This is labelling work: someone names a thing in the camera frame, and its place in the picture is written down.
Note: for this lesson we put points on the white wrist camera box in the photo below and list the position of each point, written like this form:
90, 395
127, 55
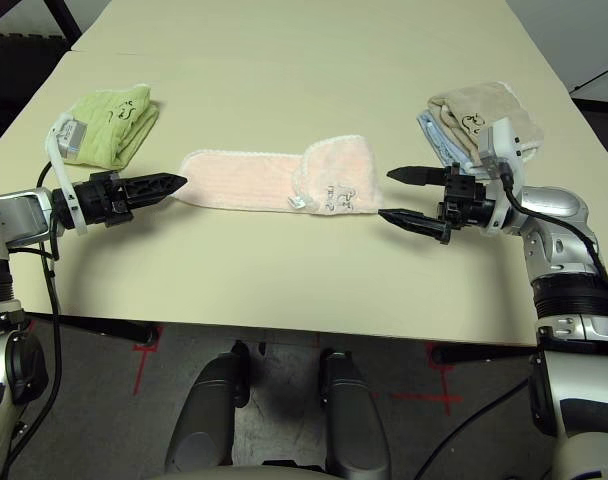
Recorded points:
504, 137
71, 140

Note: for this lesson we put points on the light blue folded towel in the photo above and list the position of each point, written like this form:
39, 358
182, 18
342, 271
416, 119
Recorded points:
434, 137

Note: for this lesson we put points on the pink fluffy towel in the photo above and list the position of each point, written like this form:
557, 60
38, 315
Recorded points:
244, 175

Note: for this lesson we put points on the yellow-edged table with black frame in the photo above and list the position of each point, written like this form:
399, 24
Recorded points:
69, 20

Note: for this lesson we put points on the green folded towel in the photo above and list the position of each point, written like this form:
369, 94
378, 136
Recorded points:
114, 135

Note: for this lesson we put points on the black foam floor mat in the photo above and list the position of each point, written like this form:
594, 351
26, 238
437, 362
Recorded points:
14, 65
601, 130

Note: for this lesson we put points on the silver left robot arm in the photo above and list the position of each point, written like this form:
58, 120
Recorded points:
19, 210

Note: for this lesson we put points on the grey right robot leg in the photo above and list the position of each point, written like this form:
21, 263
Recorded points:
354, 425

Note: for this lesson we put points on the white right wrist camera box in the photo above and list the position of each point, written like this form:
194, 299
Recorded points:
504, 137

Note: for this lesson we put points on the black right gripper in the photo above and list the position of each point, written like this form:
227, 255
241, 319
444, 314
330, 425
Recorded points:
466, 202

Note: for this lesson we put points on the beige folded towel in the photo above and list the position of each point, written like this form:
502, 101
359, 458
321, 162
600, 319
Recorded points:
484, 102

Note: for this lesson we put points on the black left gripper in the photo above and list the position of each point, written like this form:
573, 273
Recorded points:
91, 200

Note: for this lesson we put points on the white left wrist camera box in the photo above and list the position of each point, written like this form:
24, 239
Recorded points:
71, 140

